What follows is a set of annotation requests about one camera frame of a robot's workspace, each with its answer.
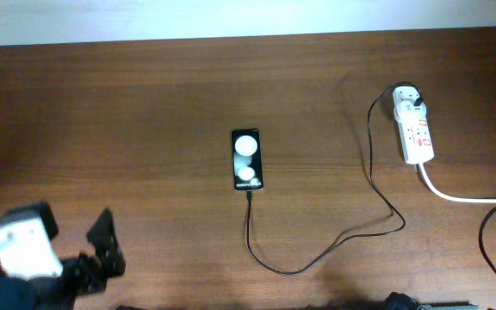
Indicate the white power strip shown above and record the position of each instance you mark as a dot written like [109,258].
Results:
[415,139]

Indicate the white usb charger plug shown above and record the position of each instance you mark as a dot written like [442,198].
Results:
[408,104]

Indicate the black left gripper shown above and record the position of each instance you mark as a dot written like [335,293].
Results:
[101,261]

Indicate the black smartphone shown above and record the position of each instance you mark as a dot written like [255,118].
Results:
[247,164]

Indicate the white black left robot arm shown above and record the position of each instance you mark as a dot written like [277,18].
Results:
[37,293]

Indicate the black base at bottom edge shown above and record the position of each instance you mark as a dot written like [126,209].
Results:
[398,301]

